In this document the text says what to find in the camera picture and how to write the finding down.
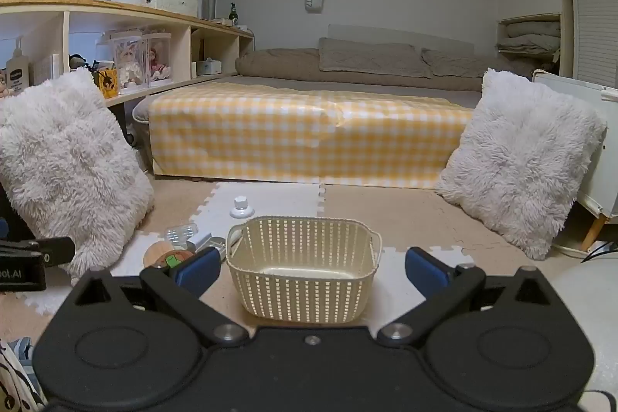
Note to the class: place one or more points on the printed cloth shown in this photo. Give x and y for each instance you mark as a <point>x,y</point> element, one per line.
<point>14,378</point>

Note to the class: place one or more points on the round wooden coaster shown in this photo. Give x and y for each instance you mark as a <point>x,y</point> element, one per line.
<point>157,253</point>

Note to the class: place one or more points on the white cabinet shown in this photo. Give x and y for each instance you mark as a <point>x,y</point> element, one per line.
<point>603,151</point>

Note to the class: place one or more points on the fluffy white pillow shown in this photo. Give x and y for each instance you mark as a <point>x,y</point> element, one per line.
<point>521,161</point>
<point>62,161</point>

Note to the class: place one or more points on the rolled beige duvet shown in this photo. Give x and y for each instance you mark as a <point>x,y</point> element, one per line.
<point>275,62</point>

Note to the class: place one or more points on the white closet door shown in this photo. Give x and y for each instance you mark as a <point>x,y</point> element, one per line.
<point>594,30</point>

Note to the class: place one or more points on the green glass bottle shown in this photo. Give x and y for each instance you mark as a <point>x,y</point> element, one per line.
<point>233,14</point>

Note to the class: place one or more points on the white lotion pump bottle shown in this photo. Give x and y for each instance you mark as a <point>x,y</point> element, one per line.
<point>17,71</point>

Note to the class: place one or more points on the wooden shelf unit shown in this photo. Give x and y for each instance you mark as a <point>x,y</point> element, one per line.
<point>87,14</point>

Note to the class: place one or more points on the white plastic knob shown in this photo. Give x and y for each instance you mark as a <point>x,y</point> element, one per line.
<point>241,210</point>

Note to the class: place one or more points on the clear doll display case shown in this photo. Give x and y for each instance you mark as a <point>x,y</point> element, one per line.
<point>128,64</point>
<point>158,59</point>

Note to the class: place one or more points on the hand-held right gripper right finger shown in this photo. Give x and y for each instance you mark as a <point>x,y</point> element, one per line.
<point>425,269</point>

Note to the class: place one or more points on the cream plastic basket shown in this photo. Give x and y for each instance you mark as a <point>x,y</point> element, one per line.
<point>299,291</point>

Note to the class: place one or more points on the yellow pen cup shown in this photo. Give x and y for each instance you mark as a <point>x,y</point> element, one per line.
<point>108,84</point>

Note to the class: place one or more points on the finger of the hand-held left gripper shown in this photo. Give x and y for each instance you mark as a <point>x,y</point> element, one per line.
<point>60,248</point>

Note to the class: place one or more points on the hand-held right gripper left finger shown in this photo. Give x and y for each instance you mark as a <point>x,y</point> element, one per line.
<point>198,269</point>

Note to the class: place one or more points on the beige bed pillow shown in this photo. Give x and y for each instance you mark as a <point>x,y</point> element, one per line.
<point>463,64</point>
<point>371,57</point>

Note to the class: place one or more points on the white tissue box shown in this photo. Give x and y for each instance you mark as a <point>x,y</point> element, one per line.
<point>208,67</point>

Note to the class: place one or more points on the wooden cabinet leg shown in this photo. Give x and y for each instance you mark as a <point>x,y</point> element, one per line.
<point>595,232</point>

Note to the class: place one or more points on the beige foam mat tile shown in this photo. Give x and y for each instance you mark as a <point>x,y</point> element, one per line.
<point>396,214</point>

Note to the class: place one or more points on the white foam mat tile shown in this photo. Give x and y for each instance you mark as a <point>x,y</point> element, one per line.
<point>393,265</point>
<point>275,199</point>
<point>130,257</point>

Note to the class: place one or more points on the folded beige blankets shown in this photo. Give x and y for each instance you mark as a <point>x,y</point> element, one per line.
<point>528,38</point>

